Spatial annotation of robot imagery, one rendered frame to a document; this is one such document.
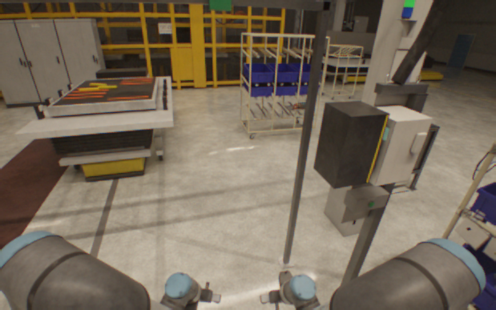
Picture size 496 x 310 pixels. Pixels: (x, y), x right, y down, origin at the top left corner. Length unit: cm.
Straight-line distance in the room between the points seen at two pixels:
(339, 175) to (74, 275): 82
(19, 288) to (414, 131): 116
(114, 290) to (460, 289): 55
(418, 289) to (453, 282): 7
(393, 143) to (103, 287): 97
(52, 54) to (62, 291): 736
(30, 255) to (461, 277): 70
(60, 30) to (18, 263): 717
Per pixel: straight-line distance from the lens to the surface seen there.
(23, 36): 787
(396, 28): 219
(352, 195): 128
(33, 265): 52
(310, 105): 154
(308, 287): 101
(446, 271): 52
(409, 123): 106
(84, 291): 47
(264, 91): 434
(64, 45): 757
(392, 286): 47
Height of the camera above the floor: 190
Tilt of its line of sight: 29 degrees down
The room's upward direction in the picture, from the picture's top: 2 degrees clockwise
